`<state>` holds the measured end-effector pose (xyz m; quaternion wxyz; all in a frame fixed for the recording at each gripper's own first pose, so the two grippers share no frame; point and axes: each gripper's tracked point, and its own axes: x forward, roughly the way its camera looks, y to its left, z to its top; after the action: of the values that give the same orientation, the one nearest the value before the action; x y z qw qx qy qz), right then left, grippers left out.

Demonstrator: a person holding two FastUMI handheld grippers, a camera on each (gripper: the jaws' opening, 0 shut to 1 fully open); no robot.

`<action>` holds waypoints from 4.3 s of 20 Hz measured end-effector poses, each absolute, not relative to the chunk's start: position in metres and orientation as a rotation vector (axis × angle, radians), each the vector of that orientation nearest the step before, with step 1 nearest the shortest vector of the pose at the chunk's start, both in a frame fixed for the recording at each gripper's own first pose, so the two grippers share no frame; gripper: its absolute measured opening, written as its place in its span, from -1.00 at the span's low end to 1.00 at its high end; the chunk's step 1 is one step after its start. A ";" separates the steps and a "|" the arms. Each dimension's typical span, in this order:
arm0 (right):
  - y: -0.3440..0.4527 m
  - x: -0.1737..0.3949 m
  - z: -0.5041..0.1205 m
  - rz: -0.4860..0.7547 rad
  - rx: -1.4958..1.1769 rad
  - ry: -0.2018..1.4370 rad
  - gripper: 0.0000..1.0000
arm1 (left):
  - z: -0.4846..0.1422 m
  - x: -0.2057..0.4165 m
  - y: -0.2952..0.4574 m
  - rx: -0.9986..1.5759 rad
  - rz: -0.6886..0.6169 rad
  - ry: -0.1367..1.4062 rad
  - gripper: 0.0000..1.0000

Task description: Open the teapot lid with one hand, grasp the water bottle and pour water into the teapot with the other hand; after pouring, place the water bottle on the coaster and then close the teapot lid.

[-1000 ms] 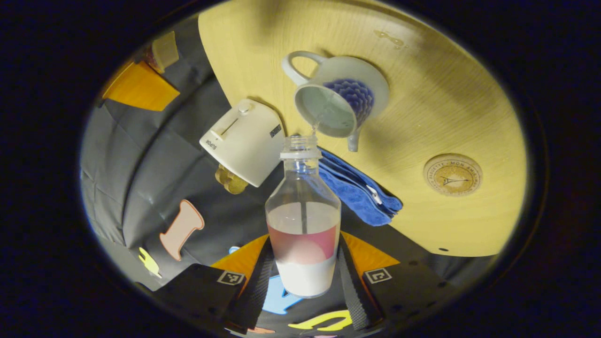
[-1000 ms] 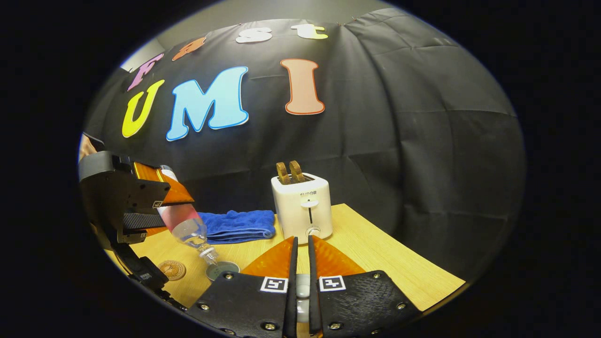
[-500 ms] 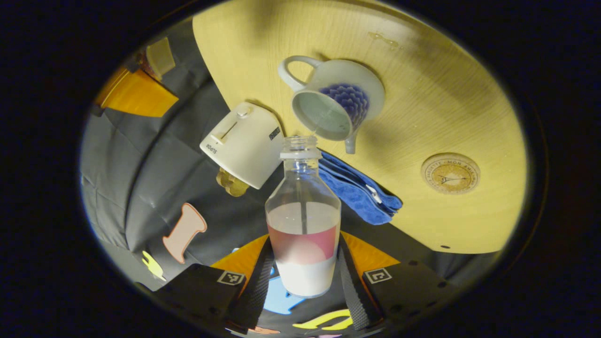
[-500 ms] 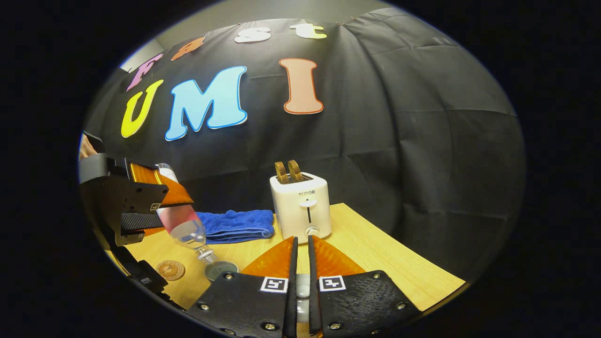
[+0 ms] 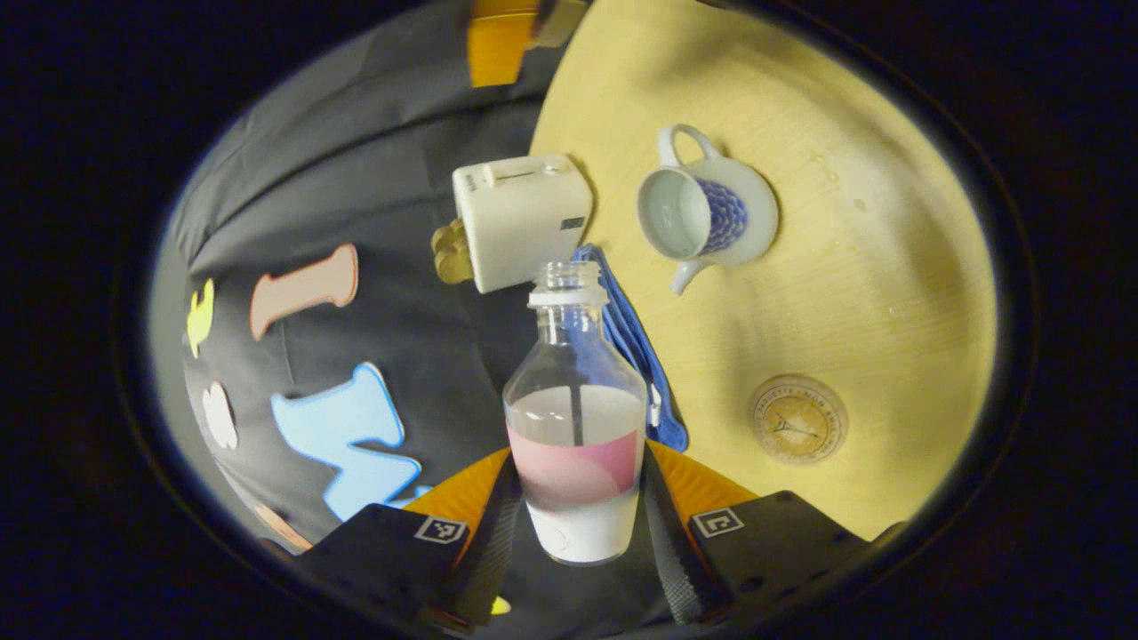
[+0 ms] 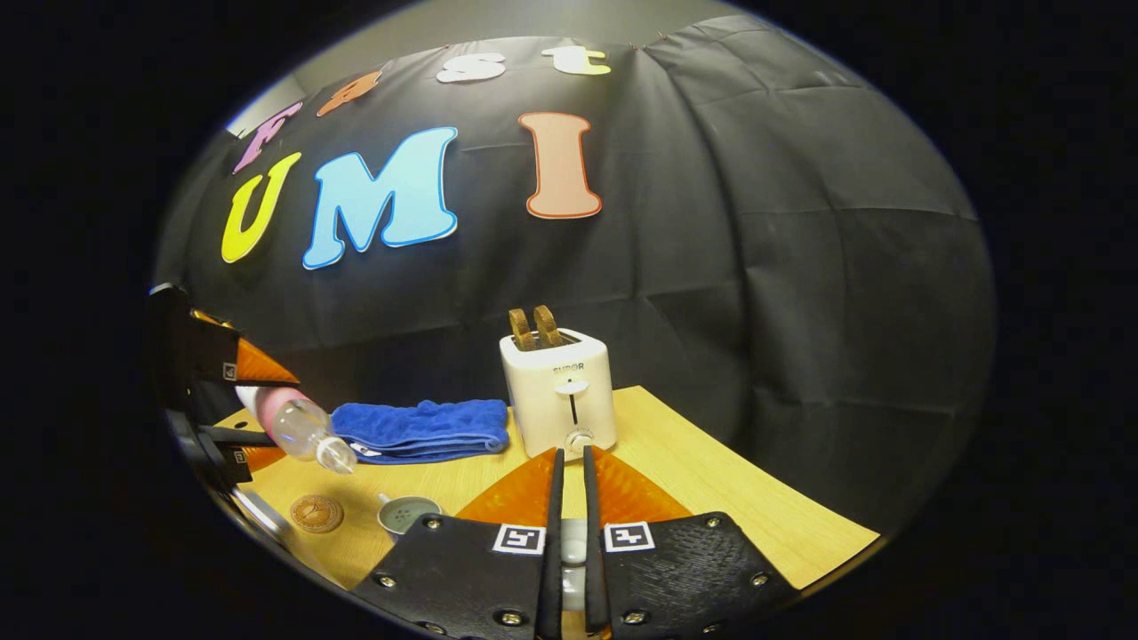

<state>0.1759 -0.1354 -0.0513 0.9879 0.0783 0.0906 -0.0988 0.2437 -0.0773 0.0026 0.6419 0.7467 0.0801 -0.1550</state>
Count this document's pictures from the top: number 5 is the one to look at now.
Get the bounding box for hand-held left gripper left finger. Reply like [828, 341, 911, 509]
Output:
[296, 447, 525, 632]

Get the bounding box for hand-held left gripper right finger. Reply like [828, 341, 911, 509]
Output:
[641, 442, 870, 628]

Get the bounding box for clear plastic water bottle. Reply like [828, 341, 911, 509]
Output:
[502, 260, 648, 567]

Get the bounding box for round cork coaster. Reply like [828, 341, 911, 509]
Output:
[749, 375, 848, 466]

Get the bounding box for white blue-patterned teacup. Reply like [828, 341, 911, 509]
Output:
[637, 124, 780, 296]

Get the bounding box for white toaster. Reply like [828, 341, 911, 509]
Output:
[452, 154, 594, 294]

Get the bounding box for black backdrop cloth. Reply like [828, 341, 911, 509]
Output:
[149, 0, 677, 636]

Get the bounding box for brown toast slice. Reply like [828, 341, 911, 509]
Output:
[431, 218, 468, 259]
[434, 244, 475, 285]

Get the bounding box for folded blue towel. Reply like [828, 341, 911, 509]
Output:
[571, 244, 689, 452]

